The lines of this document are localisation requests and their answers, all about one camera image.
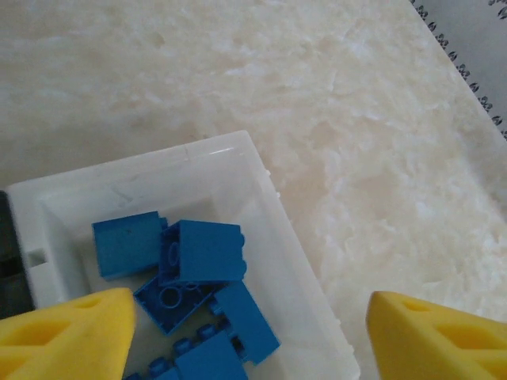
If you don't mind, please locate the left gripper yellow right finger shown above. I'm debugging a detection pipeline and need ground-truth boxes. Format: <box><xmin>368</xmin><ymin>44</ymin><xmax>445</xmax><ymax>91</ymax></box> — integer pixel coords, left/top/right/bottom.
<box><xmin>366</xmin><ymin>291</ymin><xmax>507</xmax><ymax>380</ymax></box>

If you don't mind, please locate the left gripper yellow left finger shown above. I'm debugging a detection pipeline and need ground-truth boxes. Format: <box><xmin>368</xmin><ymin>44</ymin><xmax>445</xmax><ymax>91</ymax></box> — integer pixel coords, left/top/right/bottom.
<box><xmin>0</xmin><ymin>287</ymin><xmax>138</xmax><ymax>380</ymax></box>

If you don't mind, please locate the long blue lego brick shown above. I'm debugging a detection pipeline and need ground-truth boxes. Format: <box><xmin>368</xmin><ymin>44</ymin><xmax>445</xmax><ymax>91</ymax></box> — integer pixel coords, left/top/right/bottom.
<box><xmin>122</xmin><ymin>326</ymin><xmax>250</xmax><ymax>380</ymax></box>

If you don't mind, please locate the white plastic container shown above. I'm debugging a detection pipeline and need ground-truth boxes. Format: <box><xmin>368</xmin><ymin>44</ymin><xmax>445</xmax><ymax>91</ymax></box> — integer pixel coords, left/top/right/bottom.
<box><xmin>6</xmin><ymin>130</ymin><xmax>361</xmax><ymax>380</ymax></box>

